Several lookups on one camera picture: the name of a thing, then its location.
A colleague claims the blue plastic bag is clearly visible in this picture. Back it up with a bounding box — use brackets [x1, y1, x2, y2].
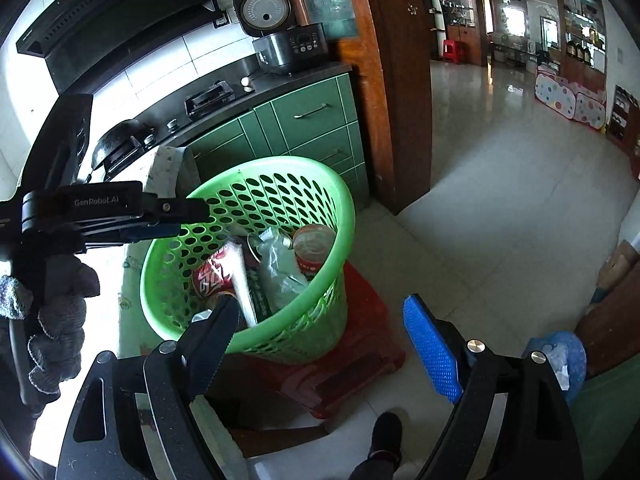
[522, 331, 587, 406]

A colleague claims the tall glass display shelf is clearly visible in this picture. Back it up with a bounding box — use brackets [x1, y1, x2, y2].
[432, 0, 483, 66]

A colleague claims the wooden frosted glass door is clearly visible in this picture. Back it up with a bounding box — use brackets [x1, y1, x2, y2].
[265, 0, 396, 211]

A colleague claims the dark grey rice cooker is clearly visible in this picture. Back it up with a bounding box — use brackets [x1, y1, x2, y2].
[232, 0, 331, 78]

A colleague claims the white and green box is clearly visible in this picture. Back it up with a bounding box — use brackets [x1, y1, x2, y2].
[227, 240, 273, 326]

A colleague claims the black gas stove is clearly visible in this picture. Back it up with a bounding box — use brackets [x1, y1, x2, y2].
[95, 80, 236, 181]

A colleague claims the cardboard box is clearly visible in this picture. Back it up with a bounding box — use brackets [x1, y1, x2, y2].
[597, 240, 640, 293]

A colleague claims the black wok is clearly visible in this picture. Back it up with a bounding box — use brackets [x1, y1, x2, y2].
[91, 119, 146, 171]

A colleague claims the dotted fabric playpen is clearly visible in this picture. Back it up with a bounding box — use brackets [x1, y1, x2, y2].
[534, 71, 608, 132]

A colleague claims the person's left hand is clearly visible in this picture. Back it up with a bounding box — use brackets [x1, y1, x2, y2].
[0, 255, 101, 396]

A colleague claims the person's black shoe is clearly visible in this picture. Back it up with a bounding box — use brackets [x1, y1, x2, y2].
[367, 411, 404, 466]

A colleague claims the green kitchen cabinet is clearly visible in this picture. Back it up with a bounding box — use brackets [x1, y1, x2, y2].
[187, 72, 371, 206]

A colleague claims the black range hood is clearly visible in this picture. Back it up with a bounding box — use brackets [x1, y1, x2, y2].
[15, 0, 223, 96]

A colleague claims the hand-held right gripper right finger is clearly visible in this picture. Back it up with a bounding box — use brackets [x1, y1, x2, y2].
[402, 294, 586, 480]

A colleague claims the green perforated plastic basket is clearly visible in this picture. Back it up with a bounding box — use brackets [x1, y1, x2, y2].
[140, 156, 357, 365]

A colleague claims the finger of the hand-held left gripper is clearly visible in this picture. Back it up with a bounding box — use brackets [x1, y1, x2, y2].
[120, 193, 211, 245]

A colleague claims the person's left forearm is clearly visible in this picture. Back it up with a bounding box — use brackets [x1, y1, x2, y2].
[0, 317, 61, 466]

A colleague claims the low wooden shelf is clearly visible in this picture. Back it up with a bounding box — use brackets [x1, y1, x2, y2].
[606, 85, 640, 181]

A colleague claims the red soda can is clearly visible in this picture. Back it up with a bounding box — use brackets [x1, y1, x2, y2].
[192, 250, 236, 301]

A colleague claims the wooden display cabinet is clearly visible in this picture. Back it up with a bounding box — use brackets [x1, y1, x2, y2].
[557, 0, 608, 91]

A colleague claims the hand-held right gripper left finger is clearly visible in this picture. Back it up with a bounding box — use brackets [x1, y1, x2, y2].
[55, 294, 241, 480]

